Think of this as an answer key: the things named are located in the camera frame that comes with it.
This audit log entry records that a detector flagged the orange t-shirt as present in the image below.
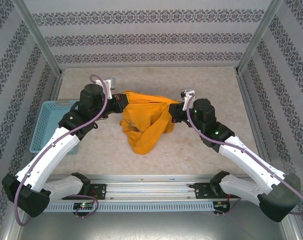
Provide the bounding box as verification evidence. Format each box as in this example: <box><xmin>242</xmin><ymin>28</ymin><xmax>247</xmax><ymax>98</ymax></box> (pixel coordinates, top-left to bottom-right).
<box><xmin>119</xmin><ymin>89</ymin><xmax>182</xmax><ymax>156</ymax></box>

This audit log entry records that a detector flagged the light blue plastic basket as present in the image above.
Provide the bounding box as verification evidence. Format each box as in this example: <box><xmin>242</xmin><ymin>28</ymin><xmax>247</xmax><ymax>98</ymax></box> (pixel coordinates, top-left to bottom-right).
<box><xmin>29</xmin><ymin>99</ymin><xmax>80</xmax><ymax>154</ymax></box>

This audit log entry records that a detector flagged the small circuit board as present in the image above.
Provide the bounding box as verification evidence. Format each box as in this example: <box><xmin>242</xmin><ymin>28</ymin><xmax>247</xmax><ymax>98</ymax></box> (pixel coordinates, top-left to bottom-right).
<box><xmin>73</xmin><ymin>202</ymin><xmax>95</xmax><ymax>211</ymax></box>
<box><xmin>213</xmin><ymin>201</ymin><xmax>230</xmax><ymax>210</ymax></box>

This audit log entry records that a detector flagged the grey metal shelf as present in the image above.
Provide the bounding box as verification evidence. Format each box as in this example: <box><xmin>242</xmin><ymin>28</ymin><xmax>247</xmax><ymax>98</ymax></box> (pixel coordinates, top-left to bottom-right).
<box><xmin>16</xmin><ymin>209</ymin><xmax>299</xmax><ymax>240</ymax></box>

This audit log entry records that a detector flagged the aluminium side rail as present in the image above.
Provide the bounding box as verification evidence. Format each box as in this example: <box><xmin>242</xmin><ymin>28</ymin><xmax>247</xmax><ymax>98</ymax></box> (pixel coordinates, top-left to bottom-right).
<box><xmin>235</xmin><ymin>72</ymin><xmax>285</xmax><ymax>181</ymax></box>
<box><xmin>25</xmin><ymin>72</ymin><xmax>65</xmax><ymax>183</ymax></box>

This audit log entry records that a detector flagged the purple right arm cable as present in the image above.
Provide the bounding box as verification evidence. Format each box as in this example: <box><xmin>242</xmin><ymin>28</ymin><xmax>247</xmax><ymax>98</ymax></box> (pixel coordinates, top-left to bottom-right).
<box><xmin>186</xmin><ymin>96</ymin><xmax>303</xmax><ymax>217</ymax></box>

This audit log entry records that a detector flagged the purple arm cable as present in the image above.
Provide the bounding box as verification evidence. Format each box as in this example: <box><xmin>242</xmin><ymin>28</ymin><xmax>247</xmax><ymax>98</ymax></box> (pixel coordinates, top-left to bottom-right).
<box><xmin>15</xmin><ymin>74</ymin><xmax>109</xmax><ymax>227</ymax></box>
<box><xmin>186</xmin><ymin>96</ymin><xmax>303</xmax><ymax>217</ymax></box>

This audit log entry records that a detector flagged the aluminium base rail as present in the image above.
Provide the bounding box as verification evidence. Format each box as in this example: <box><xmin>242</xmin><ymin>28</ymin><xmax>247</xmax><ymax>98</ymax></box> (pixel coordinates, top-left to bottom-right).
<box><xmin>45</xmin><ymin>174</ymin><xmax>286</xmax><ymax>201</ymax></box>

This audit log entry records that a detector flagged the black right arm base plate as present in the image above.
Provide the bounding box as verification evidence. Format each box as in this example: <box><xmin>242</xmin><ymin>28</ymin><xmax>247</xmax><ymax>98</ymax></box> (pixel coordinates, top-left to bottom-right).
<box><xmin>194</xmin><ymin>182</ymin><xmax>241</xmax><ymax>200</ymax></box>

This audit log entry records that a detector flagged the aluminium frame post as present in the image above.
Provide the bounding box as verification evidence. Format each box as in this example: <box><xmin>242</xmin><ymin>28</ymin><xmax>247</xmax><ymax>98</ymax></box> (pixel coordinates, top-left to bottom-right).
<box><xmin>11</xmin><ymin>0</ymin><xmax>65</xmax><ymax>76</ymax></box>
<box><xmin>235</xmin><ymin>0</ymin><xmax>284</xmax><ymax>75</ymax></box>

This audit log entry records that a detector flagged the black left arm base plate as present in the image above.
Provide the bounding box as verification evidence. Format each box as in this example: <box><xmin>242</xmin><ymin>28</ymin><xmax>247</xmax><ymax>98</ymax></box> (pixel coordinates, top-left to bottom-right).
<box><xmin>62</xmin><ymin>183</ymin><xmax>107</xmax><ymax>201</ymax></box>

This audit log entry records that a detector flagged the slotted grey cable duct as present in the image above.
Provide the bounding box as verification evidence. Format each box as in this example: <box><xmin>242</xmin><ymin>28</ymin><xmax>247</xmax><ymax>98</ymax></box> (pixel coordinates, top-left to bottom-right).
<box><xmin>45</xmin><ymin>201</ymin><xmax>215</xmax><ymax>212</ymax></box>

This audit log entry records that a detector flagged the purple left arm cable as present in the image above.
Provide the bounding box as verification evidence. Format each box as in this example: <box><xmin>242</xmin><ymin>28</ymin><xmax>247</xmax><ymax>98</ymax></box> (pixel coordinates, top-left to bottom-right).
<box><xmin>15</xmin><ymin>74</ymin><xmax>109</xmax><ymax>227</ymax></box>

